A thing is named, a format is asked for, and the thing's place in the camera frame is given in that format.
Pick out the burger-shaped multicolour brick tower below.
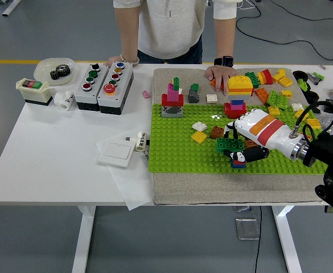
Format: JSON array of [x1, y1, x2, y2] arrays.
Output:
[[223, 74, 254, 119]]

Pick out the grey slope brick green top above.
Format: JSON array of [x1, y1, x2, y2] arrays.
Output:
[[187, 82, 201, 104]]

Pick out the black power cable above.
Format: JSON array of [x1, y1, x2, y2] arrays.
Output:
[[253, 205, 262, 273]]

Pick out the person's right hand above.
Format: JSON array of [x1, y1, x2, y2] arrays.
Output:
[[102, 55, 126, 68]]

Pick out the lime green flat plate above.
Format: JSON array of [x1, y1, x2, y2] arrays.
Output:
[[276, 94, 289, 110], [266, 89, 281, 107]]

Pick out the black ring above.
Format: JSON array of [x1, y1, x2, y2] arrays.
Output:
[[305, 90, 320, 104]]

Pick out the white table leg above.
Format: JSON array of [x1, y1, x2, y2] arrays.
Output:
[[271, 205, 302, 273], [71, 205, 96, 273]]

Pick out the black wrist watch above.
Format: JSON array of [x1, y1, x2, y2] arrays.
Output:
[[213, 55, 235, 68]]

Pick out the person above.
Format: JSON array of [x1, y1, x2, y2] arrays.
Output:
[[102, 0, 237, 96]]

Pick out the long black floor cable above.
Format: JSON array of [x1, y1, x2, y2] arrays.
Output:
[[235, 0, 333, 69]]

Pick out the dark green chunky brick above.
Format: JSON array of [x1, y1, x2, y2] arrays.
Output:
[[244, 71, 260, 88]]

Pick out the white plastic bowl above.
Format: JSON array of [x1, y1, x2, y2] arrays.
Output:
[[34, 57, 76, 86]]

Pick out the green studded baseplate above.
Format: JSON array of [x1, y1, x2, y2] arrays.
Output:
[[148, 102, 333, 175]]

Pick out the person's left hand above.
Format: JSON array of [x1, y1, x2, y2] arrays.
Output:
[[204, 64, 236, 96]]

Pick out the white paper sheet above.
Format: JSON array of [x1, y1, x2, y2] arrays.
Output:
[[95, 140, 155, 212]]

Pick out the red yellow orange curved bricks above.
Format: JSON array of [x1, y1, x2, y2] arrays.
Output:
[[256, 68, 274, 85]]

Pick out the grey emergency-stop control box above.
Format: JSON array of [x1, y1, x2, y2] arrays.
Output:
[[97, 61, 134, 115]]

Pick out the white labelled tube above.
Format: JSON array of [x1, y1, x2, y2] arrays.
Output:
[[134, 131, 147, 152]]

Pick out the black metal gear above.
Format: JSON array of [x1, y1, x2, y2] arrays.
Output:
[[50, 64, 72, 81]]

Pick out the white pipe tee fitting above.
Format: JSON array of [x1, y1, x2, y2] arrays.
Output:
[[54, 90, 75, 110]]

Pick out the black tape roll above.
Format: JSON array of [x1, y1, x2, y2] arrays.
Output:
[[293, 70, 309, 82]]

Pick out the red pink grey brick tower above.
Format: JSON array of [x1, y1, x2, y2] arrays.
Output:
[[161, 76, 184, 119]]

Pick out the dark green long brick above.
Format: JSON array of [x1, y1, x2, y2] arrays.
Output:
[[216, 136, 245, 154]]

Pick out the silver floor socket lid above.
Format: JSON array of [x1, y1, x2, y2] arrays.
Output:
[[234, 217, 260, 241], [233, 205, 256, 213]]

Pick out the clear plastic bag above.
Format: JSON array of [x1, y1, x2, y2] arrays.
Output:
[[315, 113, 333, 134]]

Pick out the grey-brown mat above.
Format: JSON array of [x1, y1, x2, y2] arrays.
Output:
[[152, 67, 333, 206]]

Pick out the white floor cable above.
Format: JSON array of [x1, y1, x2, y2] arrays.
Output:
[[236, 0, 257, 10]]

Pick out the cream red-green switch box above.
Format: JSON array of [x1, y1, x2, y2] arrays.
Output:
[[15, 78, 54, 106]]

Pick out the grey four-button control box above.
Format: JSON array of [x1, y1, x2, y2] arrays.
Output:
[[73, 63, 110, 111]]

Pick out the white distant table foot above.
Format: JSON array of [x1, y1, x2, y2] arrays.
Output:
[[1, 0, 22, 16]]

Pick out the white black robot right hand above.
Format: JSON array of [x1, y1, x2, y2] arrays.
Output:
[[222, 110, 305, 165]]

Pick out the yellow brick pair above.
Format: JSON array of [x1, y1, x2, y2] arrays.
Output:
[[272, 68, 287, 82]]

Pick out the green and grey clip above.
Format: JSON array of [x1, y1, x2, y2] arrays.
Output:
[[307, 71, 325, 85]]

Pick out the beaded bracelet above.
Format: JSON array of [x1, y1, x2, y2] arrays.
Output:
[[119, 53, 141, 64]]

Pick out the orange long brick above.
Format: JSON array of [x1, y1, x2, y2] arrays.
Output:
[[210, 78, 229, 92], [254, 87, 270, 105]]

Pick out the white wall switch plate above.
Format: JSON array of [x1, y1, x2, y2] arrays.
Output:
[[97, 141, 135, 168]]

